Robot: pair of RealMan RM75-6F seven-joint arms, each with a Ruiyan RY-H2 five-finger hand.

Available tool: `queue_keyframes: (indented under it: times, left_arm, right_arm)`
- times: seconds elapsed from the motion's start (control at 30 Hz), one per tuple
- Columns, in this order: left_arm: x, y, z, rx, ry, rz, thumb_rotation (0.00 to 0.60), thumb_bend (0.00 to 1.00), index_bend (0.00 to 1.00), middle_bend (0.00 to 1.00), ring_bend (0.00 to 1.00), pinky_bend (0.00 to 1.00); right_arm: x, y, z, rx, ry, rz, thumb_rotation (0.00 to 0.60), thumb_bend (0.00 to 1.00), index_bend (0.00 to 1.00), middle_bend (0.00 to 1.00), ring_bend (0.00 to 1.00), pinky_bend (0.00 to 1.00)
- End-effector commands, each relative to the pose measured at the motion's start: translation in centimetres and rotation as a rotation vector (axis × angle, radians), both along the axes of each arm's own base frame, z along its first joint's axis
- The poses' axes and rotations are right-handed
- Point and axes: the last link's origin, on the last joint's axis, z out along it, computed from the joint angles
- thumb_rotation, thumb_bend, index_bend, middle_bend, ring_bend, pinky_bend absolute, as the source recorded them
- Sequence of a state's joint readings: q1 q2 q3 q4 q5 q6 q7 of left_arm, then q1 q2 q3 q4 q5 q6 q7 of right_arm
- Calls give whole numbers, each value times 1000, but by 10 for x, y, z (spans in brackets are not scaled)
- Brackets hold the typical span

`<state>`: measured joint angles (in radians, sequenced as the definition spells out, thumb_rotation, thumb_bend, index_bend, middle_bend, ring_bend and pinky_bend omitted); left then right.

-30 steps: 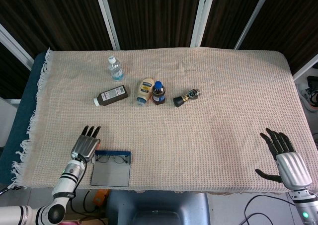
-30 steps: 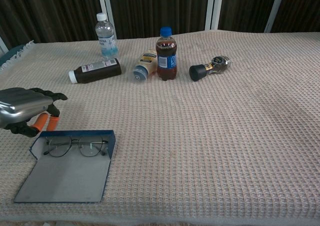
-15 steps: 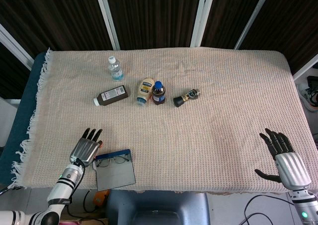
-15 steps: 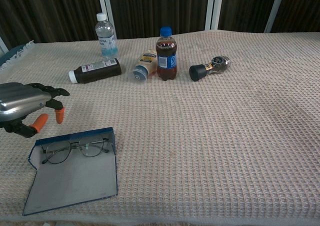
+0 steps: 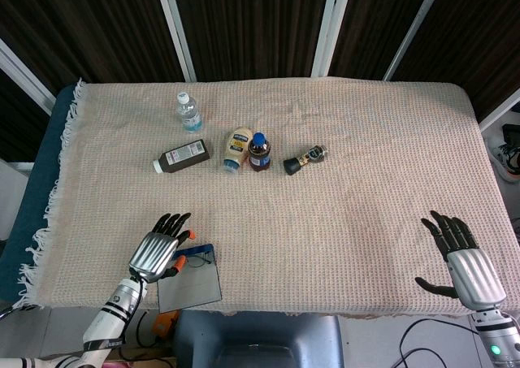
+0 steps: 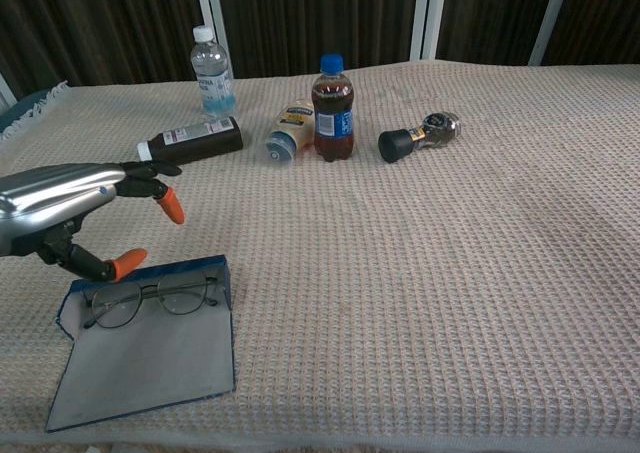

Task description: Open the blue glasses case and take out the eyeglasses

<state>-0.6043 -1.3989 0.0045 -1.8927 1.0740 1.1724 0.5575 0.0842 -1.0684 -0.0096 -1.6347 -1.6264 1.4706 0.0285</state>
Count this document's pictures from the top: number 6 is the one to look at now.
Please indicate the eyeglasses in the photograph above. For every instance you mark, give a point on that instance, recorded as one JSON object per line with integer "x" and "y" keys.
{"x": 177, "y": 298}

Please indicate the teal table pad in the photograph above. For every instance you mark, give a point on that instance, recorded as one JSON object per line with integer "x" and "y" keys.
{"x": 25, "y": 105}

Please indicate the white partition frame post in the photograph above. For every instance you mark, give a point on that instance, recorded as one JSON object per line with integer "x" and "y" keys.
{"x": 427, "y": 13}
{"x": 215, "y": 3}
{"x": 550, "y": 18}
{"x": 5, "y": 90}

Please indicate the cola bottle blue cap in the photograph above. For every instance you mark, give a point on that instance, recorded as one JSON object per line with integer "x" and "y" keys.
{"x": 332, "y": 123}

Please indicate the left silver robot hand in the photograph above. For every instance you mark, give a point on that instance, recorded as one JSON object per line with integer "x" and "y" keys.
{"x": 55, "y": 193}

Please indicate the blue rectangular box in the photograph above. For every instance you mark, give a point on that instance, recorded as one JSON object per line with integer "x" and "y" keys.
{"x": 150, "y": 363}

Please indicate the pepper grinder black cap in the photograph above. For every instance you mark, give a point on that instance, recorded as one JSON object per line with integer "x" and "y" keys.
{"x": 400, "y": 143}

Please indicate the clear water bottle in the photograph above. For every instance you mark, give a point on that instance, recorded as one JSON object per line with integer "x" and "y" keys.
{"x": 211, "y": 73}

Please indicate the brown bottle white cap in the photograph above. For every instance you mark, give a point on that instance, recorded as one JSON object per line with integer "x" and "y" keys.
{"x": 200, "y": 140}

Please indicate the beige waffle blanket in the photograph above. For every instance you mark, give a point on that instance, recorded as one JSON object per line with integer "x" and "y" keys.
{"x": 400, "y": 273}

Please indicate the mayonnaise squeeze bottle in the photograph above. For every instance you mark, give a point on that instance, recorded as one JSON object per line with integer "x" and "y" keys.
{"x": 292, "y": 128}

